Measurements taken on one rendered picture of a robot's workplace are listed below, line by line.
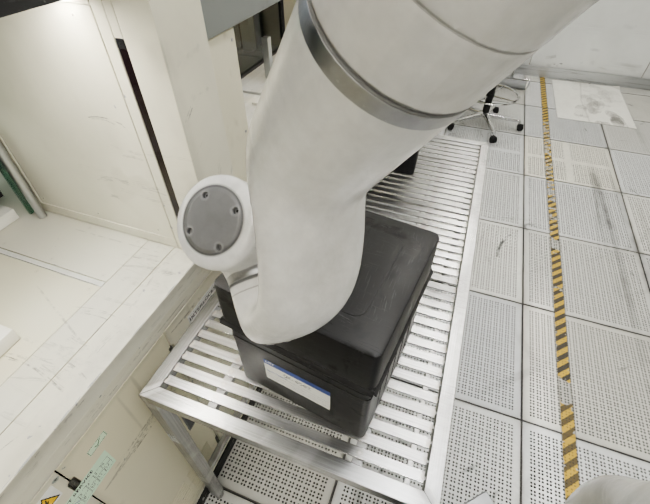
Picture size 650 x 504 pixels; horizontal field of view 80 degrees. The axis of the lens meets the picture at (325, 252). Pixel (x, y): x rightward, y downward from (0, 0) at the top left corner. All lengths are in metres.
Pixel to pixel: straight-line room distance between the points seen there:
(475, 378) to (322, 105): 1.70
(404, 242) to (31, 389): 0.70
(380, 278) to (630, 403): 1.57
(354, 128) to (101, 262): 0.91
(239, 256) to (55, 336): 0.65
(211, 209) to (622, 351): 2.03
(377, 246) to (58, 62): 0.64
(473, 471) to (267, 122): 1.55
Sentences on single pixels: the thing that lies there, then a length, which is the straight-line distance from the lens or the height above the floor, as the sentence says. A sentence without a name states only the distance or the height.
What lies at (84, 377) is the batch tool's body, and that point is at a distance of 0.85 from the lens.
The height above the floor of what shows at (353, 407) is 0.87.
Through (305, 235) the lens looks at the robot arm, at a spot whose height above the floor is 1.35.
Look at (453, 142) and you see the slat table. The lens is 1.65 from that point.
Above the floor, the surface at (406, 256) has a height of 1.06.
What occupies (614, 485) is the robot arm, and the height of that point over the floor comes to 1.22.
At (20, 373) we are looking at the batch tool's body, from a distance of 0.92.
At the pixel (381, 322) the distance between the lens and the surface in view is 0.57.
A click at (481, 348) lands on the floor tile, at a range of 1.91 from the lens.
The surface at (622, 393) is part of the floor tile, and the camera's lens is 2.07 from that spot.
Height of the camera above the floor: 1.52
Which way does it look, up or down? 44 degrees down
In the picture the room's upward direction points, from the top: straight up
